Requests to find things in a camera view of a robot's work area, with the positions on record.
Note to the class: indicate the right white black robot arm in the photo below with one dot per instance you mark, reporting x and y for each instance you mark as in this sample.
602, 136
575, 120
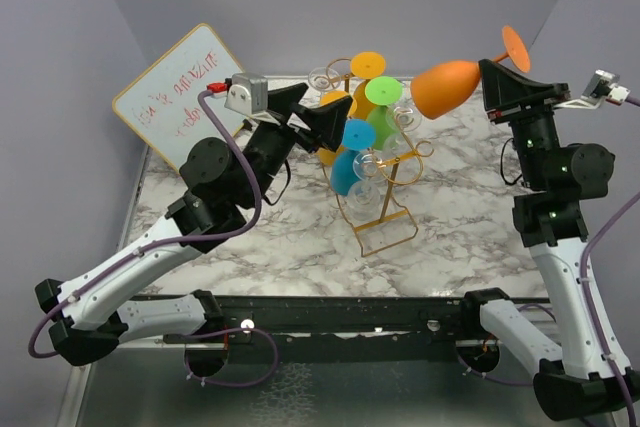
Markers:
585, 371

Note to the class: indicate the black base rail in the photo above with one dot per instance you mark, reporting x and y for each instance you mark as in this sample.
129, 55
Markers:
255, 329

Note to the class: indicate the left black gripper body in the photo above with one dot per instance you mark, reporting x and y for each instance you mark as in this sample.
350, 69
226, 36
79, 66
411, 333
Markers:
312, 139

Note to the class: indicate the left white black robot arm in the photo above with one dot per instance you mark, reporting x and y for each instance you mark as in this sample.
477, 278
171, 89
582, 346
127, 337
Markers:
88, 317

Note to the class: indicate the orange cup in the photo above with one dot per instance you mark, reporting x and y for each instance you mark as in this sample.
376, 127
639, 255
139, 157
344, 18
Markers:
448, 85

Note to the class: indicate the green goblet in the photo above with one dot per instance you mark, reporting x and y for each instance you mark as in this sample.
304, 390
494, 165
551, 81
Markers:
382, 92

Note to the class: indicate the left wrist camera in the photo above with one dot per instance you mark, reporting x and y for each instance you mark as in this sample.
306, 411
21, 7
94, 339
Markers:
245, 94

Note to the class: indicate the clear wine glass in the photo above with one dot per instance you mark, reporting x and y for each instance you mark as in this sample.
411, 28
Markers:
324, 79

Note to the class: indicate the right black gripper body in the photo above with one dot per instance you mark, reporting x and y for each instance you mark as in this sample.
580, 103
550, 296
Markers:
546, 95

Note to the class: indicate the blue goblet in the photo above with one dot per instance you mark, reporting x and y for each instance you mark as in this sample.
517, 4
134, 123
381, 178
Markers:
358, 136

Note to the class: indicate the gold wire glass rack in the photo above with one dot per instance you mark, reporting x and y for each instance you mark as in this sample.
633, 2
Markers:
395, 224

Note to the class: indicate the whiteboard with red writing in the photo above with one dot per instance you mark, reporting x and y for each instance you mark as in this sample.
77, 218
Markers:
161, 104

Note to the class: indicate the yellow goblet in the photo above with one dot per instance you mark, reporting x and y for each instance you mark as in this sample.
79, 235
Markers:
366, 66
327, 157

